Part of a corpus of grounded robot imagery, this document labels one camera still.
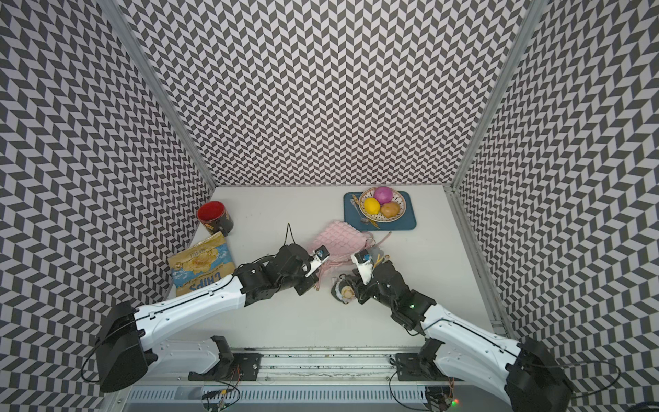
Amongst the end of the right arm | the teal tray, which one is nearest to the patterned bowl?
the teal tray

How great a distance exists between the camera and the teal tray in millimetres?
1040

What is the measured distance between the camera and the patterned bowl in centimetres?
107

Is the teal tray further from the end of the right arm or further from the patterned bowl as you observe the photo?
the end of the right arm
